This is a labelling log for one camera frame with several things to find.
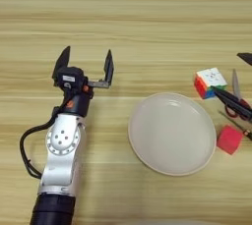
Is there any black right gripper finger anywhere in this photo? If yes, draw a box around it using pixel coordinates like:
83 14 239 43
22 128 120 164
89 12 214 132
236 51 252 67
210 84 252 122

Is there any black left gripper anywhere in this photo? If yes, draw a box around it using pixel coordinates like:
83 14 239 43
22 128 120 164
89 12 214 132
51 45 115 119

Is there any multicolour puzzle cube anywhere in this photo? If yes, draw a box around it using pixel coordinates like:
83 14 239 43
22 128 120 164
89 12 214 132
193 67 228 100

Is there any red cube block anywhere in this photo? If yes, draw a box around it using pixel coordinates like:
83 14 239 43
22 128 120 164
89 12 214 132
216 124 244 155

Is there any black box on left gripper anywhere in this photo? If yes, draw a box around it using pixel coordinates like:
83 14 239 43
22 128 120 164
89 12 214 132
53 66 89 89

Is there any round beige plate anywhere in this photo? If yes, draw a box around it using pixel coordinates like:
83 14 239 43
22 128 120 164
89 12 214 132
127 91 218 177

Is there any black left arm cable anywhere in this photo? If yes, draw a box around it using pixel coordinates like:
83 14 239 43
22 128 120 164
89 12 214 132
19 115 59 181

